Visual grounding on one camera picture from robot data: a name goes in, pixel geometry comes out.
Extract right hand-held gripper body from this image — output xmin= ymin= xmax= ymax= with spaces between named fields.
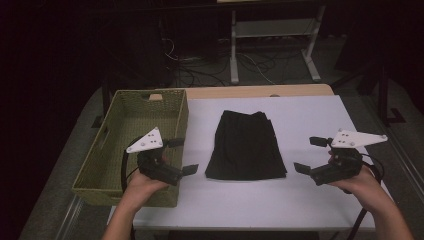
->
xmin=309 ymin=128 xmax=389 ymax=187

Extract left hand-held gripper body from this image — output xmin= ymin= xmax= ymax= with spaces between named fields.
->
xmin=125 ymin=126 xmax=185 ymax=187

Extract green woven basket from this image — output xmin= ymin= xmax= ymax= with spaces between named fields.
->
xmin=71 ymin=88 xmax=190 ymax=208

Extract black pants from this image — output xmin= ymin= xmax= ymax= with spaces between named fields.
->
xmin=204 ymin=109 xmax=288 ymax=182

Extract person's left hand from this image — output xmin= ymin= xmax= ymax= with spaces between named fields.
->
xmin=122 ymin=169 xmax=170 ymax=208

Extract person's right hand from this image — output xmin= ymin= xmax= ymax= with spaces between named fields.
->
xmin=327 ymin=149 xmax=385 ymax=202

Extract black metal stand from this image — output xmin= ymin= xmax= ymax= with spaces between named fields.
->
xmin=333 ymin=61 xmax=407 ymax=127

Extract white metal stand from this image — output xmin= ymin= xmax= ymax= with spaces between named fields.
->
xmin=229 ymin=3 xmax=327 ymax=85

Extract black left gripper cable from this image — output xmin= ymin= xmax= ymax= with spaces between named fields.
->
xmin=120 ymin=135 xmax=144 ymax=195

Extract black floor cables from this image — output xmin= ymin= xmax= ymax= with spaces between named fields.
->
xmin=162 ymin=36 xmax=278 ymax=88

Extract white floor cable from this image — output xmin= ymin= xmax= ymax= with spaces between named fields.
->
xmin=239 ymin=53 xmax=278 ymax=86

